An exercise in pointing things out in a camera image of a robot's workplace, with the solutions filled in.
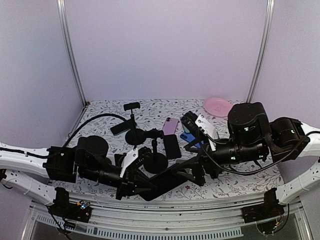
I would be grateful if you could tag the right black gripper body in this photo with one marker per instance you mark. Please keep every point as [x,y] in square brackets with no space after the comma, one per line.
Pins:
[206,160]

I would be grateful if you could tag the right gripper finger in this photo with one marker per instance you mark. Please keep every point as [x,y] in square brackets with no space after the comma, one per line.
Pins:
[195,146]
[184,169]

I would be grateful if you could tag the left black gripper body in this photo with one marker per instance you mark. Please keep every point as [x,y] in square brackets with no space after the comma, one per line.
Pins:
[126,183]

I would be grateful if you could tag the blue phone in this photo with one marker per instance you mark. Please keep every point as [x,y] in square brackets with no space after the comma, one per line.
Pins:
[188,137]

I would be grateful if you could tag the black phone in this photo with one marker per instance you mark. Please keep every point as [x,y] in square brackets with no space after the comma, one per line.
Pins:
[164,182]
[122,127]
[171,147]

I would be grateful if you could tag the teal green phone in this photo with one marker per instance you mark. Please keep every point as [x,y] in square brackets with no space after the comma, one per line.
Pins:
[184,126]

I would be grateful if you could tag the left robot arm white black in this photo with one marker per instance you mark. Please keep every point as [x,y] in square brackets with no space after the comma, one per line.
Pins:
[88,160]

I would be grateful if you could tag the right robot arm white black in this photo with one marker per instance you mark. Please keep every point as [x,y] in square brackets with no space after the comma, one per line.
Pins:
[254,144]

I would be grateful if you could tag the black round-base clamp stand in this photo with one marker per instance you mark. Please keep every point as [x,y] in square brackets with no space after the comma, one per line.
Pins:
[154,162]

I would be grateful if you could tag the pink phone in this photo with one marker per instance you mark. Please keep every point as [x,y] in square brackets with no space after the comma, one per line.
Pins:
[170,126]

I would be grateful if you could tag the pink plate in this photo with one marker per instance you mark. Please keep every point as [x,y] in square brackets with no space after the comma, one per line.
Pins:
[217,107]

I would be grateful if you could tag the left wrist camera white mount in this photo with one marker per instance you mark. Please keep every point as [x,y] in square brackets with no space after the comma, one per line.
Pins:
[130,157]

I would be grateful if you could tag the front aluminium rail frame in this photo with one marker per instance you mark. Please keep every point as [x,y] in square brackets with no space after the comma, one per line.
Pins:
[199,219]

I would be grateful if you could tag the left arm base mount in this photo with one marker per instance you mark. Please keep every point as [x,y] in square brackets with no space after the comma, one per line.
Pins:
[62,207]

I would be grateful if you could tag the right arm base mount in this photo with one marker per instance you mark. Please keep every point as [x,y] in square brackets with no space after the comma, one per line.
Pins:
[268,209]

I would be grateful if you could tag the right aluminium corner post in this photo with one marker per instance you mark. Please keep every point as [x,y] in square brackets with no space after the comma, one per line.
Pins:
[267,25]

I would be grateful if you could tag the aluminium corner post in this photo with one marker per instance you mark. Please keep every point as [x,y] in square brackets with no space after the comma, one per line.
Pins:
[267,25]
[61,7]

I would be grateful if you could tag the left aluminium corner post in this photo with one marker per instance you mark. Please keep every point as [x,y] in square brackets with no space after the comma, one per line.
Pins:
[61,7]

